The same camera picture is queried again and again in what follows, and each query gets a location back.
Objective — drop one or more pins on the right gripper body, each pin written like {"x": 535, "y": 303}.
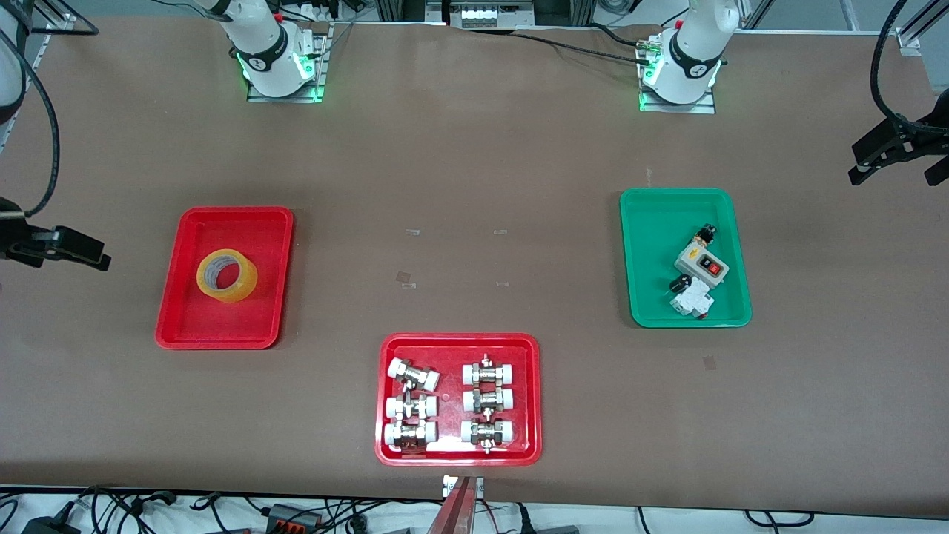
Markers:
{"x": 16, "y": 241}

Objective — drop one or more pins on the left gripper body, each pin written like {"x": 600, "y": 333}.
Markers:
{"x": 913, "y": 138}

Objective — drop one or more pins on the yellow tape roll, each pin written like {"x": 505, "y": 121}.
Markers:
{"x": 237, "y": 289}

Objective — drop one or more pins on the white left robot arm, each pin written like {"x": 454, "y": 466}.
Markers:
{"x": 686, "y": 52}

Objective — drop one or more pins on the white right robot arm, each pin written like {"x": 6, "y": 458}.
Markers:
{"x": 267, "y": 44}

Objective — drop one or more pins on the empty red plastic tray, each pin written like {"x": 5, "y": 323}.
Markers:
{"x": 222, "y": 230}

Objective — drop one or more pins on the green plastic tray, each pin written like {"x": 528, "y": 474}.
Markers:
{"x": 652, "y": 297}

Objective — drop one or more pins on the red tray with fittings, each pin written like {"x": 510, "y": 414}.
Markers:
{"x": 452, "y": 348}

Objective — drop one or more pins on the brass and black connector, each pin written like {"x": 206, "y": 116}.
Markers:
{"x": 704, "y": 234}

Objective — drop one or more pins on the white circuit breaker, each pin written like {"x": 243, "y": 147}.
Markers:
{"x": 693, "y": 300}

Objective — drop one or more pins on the small black knob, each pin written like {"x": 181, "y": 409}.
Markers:
{"x": 680, "y": 283}

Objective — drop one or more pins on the black power adapter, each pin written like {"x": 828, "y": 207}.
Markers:
{"x": 52, "y": 526}

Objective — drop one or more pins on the grey power block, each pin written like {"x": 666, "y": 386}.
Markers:
{"x": 293, "y": 515}

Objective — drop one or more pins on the tilted metal pipe fitting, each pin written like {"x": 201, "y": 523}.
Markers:
{"x": 413, "y": 374}

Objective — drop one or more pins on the metal pipe fitting white caps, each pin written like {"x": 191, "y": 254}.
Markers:
{"x": 410, "y": 434}
{"x": 411, "y": 406}
{"x": 488, "y": 400}
{"x": 488, "y": 372}
{"x": 487, "y": 432}

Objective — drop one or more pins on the white terminal block device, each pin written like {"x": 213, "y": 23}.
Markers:
{"x": 478, "y": 15}

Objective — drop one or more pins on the red metal bar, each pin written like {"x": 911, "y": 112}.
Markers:
{"x": 454, "y": 515}

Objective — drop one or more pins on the black plug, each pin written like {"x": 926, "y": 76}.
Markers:
{"x": 549, "y": 529}

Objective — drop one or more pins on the aluminium frame profile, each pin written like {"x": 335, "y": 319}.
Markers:
{"x": 910, "y": 41}

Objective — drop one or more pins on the grey switch box red button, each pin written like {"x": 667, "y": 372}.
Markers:
{"x": 693, "y": 259}

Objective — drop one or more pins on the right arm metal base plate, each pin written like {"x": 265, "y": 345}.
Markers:
{"x": 320, "y": 67}

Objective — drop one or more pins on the small silver bracket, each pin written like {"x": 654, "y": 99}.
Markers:
{"x": 448, "y": 486}

